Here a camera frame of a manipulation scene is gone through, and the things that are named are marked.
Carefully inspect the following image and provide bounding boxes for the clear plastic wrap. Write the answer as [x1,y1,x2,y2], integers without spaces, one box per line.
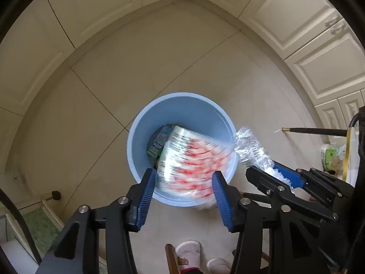
[233,127,292,187]

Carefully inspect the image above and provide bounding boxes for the red white plastic wrapper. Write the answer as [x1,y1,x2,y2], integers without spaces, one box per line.
[157,126,234,209]

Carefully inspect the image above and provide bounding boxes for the light blue trash bin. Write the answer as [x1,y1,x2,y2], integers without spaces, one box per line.
[127,93,237,207]

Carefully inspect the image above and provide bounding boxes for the trash inside bin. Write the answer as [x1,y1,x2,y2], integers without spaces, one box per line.
[147,125,175,159]

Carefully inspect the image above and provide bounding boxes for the white slipper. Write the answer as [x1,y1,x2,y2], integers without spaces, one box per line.
[175,240,202,273]

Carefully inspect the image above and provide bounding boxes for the lower cream base cabinets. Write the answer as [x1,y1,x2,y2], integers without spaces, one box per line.
[0,0,365,174]

